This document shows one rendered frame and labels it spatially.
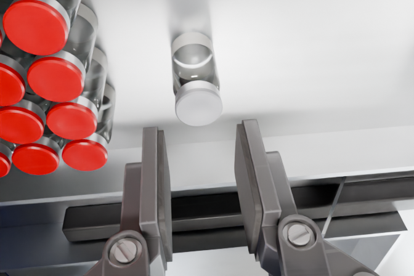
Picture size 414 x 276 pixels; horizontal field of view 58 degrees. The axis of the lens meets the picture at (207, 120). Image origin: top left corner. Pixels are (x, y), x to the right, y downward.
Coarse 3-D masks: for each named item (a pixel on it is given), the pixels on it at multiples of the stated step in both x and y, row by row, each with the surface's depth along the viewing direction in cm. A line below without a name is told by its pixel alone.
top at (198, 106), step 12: (180, 96) 16; (192, 96) 15; (204, 96) 15; (216, 96) 16; (180, 108) 16; (192, 108) 16; (204, 108) 16; (216, 108) 16; (180, 120) 16; (192, 120) 16; (204, 120) 16
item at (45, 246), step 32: (320, 224) 29; (352, 224) 29; (384, 224) 29; (0, 256) 28; (32, 256) 28; (64, 256) 28; (96, 256) 28; (192, 256) 36; (224, 256) 36; (352, 256) 38; (384, 256) 32
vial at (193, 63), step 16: (192, 32) 18; (176, 48) 18; (192, 48) 17; (208, 48) 18; (176, 64) 17; (192, 64) 16; (208, 64) 17; (176, 80) 16; (192, 80) 16; (208, 80) 16; (176, 96) 16
